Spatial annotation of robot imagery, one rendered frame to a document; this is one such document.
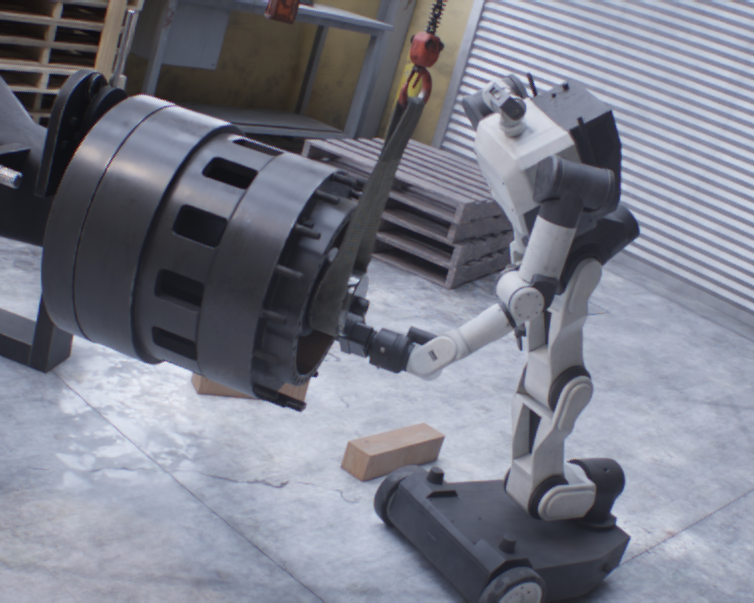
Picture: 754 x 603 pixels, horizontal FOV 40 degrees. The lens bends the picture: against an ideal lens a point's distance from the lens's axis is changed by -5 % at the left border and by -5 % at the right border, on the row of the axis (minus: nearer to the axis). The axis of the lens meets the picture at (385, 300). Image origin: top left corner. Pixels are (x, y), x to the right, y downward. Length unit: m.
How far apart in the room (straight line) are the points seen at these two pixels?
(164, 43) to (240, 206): 4.67
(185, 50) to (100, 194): 4.80
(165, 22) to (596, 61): 3.15
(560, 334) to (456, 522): 0.60
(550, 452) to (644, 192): 4.87
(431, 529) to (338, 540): 0.28
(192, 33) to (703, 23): 3.45
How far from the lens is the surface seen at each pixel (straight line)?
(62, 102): 2.26
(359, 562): 3.01
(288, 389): 3.79
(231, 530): 2.98
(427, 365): 2.35
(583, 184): 2.31
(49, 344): 3.57
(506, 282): 2.39
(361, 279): 2.22
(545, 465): 2.98
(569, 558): 3.04
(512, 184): 2.43
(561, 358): 2.81
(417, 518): 3.03
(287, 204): 2.09
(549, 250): 2.34
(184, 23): 6.88
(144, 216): 2.12
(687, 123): 7.56
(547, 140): 2.43
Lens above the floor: 1.55
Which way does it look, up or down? 17 degrees down
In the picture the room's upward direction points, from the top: 17 degrees clockwise
